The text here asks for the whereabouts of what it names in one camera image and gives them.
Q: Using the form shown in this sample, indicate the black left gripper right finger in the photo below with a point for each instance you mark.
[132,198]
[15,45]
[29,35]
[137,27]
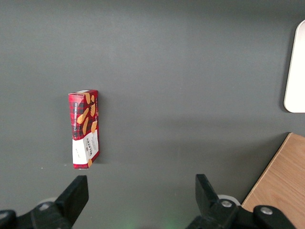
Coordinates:
[209,205]

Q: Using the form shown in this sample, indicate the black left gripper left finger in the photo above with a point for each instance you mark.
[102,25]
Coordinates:
[69,202]

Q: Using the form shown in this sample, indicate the wooden two-drawer cabinet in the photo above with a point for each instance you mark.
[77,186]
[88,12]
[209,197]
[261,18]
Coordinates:
[281,181]

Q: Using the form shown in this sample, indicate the red tartan shortbread cookie box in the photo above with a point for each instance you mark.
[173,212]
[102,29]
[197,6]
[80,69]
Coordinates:
[83,124]

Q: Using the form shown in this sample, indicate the cream plastic tray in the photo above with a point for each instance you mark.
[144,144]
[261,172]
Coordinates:
[297,71]

